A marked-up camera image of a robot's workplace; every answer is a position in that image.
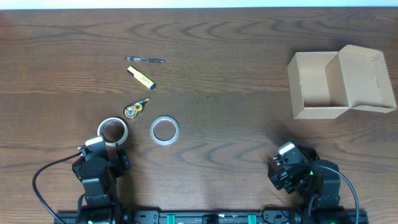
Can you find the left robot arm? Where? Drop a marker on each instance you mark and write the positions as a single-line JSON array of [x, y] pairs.
[[102, 201]]

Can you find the brown cardboard box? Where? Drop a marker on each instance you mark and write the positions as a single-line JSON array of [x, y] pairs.
[[323, 85]]

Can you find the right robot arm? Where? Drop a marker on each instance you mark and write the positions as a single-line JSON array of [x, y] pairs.
[[320, 190]]

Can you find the clear tape roll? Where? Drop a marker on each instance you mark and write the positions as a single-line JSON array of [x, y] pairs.
[[164, 130]]

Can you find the black ballpoint pen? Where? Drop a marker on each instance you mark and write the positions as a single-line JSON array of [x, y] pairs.
[[142, 59]]

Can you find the yellow highlighter marker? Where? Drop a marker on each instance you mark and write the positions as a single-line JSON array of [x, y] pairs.
[[141, 77]]

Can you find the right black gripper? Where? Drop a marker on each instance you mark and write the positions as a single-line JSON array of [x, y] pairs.
[[281, 179]]

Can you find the beige masking tape roll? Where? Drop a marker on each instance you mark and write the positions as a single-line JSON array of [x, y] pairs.
[[108, 121]]

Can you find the black mounting rail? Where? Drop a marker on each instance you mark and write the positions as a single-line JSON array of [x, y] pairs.
[[269, 215]]

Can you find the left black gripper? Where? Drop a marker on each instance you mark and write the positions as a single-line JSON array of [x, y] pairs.
[[120, 162]]

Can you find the yellow correction tape dispenser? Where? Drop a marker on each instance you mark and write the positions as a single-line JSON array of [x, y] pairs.
[[133, 110]]

